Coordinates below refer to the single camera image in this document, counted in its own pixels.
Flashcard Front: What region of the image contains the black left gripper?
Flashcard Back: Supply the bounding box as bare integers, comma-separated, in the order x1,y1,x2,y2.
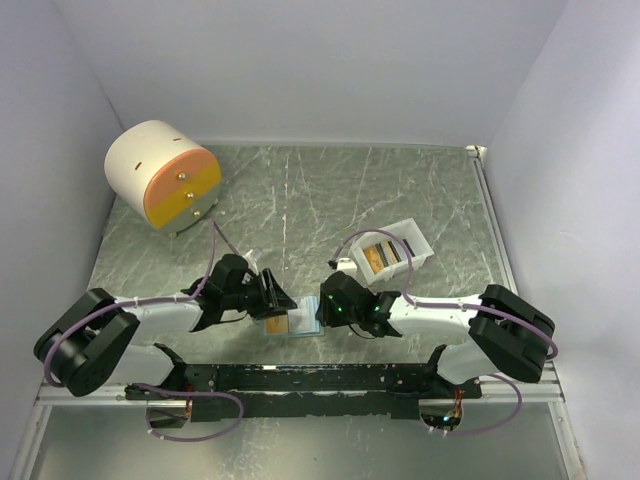
223,267,298,320

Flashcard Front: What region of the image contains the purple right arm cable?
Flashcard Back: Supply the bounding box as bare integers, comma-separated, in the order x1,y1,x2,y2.
331,228,560,361

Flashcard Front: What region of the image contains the green card holder wallet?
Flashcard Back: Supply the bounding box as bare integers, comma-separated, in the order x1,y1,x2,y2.
263,296,324,338

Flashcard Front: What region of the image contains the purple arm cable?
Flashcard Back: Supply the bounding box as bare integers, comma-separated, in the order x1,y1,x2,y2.
44,219,251,388
331,228,560,361

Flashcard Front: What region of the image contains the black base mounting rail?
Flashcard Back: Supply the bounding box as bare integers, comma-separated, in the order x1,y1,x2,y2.
125,363,481,422

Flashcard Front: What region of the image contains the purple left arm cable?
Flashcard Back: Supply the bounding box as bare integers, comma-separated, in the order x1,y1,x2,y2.
44,219,251,388

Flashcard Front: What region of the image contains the orange credit card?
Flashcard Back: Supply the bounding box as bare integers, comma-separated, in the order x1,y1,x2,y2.
265,314,289,335

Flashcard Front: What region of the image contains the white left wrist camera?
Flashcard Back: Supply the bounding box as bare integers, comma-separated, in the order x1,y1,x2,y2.
243,248,263,273

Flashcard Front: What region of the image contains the white plastic card tray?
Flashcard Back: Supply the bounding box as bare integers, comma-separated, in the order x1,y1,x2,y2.
349,218,434,285

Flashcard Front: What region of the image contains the round white drawer cabinet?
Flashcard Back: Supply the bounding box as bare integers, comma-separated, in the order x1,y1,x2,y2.
104,120,222,234

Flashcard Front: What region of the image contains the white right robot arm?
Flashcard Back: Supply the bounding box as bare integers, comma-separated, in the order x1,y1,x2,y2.
316,272,558,398

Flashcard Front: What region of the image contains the stack of cards in tray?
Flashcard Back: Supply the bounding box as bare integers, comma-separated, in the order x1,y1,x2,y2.
363,238,419,274

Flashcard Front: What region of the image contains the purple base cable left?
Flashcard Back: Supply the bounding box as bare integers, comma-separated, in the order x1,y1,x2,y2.
127,381,245,443

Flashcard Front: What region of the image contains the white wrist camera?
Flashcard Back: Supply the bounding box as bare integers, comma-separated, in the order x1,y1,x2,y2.
328,257,358,277
243,248,263,273

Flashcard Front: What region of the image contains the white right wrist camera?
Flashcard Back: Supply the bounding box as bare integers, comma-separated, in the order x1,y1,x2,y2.
328,257,358,277

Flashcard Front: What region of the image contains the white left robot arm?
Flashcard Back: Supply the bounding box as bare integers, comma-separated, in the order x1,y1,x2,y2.
33,254,297,399

